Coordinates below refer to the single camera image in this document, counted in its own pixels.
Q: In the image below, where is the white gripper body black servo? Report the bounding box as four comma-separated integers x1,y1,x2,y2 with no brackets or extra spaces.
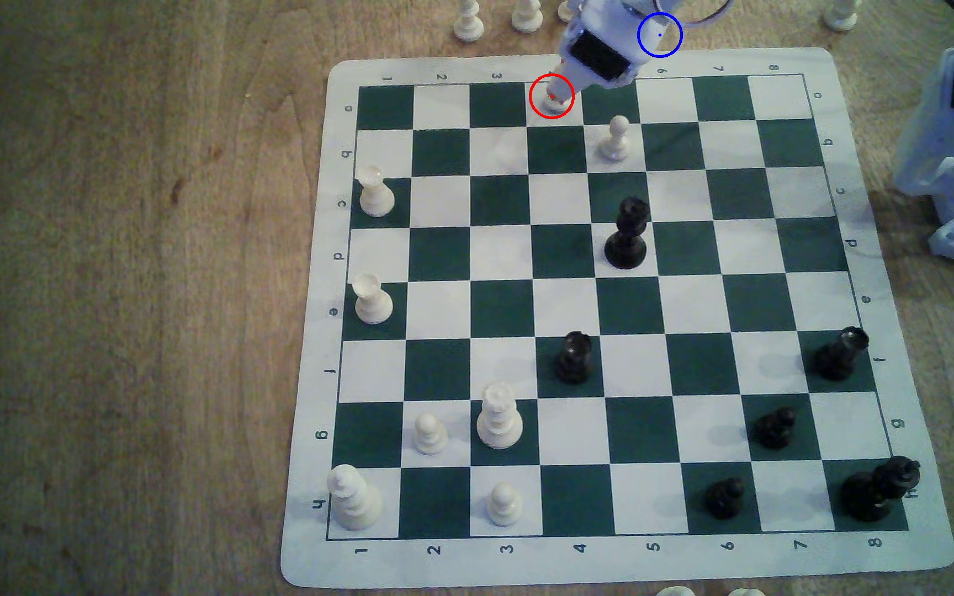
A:
561,0,652,91

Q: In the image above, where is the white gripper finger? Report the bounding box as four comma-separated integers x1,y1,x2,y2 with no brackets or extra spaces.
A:
554,58,586,97

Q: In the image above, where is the black queen chess piece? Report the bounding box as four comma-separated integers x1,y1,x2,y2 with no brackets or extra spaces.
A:
605,197,650,270

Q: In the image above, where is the white rook chess piece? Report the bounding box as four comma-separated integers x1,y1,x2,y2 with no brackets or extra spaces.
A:
358,162,396,219
350,273,394,326

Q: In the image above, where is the black rook chess piece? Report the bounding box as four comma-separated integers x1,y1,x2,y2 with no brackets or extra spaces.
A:
555,331,595,384

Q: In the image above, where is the white queen chess piece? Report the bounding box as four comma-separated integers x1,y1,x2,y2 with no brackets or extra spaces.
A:
477,381,524,450

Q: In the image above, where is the black bishop chess piece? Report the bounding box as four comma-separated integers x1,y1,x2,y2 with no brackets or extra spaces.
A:
814,326,870,382

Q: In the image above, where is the white bishop chess piece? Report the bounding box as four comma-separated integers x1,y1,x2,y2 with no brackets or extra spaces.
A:
327,464,383,531

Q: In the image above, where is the green white chess mat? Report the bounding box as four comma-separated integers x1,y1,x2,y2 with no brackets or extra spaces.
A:
280,47,954,590

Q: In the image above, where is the black king chess piece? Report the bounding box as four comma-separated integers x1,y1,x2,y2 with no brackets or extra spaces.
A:
840,455,922,523

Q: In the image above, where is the small black pawn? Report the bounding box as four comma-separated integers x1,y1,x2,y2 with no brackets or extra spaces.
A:
755,406,797,450
706,477,745,521

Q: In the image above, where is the thin grey cable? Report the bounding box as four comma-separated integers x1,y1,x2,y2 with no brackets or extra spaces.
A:
680,0,733,28

